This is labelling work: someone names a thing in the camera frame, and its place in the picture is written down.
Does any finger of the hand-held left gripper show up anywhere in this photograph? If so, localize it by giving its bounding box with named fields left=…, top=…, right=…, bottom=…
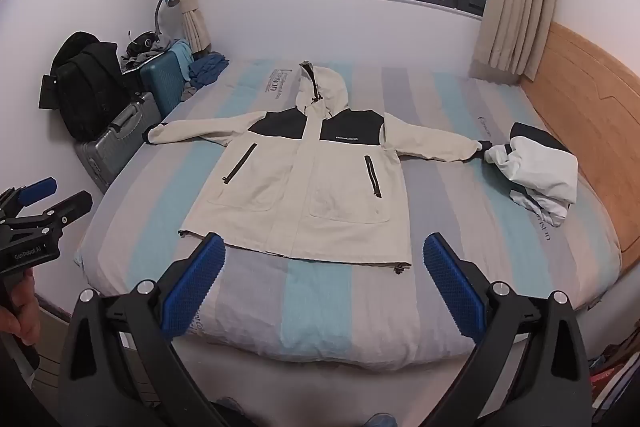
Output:
left=0, top=177, right=58, bottom=222
left=32, top=190, right=94, bottom=237

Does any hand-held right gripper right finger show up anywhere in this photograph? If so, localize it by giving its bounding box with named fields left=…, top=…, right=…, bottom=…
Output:
left=422, top=232, right=596, bottom=427

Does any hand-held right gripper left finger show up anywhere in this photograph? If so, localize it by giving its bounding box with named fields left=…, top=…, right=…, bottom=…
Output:
left=57, top=232, right=236, bottom=427

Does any cream and black hooded jacket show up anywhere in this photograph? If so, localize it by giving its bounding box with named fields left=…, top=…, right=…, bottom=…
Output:
left=146, top=61, right=493, bottom=276

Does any grey clothes pile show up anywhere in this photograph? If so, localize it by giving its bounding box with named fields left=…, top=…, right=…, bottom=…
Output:
left=120, top=29, right=176, bottom=68

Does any blue clothes pile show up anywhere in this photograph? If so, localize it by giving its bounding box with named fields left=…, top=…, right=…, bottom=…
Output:
left=187, top=52, right=231, bottom=88

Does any person's left hand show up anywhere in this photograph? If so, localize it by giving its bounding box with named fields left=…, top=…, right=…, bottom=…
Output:
left=0, top=268, right=38, bottom=348

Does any silver suitcase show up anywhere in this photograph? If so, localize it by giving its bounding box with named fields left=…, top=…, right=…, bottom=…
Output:
left=75, top=92, right=163, bottom=195

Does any bed with striped sheet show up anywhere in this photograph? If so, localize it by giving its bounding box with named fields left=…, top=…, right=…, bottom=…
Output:
left=75, top=57, right=623, bottom=365

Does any black backpack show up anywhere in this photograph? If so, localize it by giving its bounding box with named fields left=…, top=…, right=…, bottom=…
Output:
left=39, top=32, right=133, bottom=142

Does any white folded jacket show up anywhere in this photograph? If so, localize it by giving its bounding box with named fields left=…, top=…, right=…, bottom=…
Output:
left=482, top=122, right=580, bottom=228

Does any teal suitcase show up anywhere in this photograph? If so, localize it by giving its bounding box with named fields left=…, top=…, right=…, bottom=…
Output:
left=137, top=39, right=193, bottom=120

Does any wooden headboard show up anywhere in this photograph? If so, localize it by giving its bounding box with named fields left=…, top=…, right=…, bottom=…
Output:
left=517, top=22, right=640, bottom=268

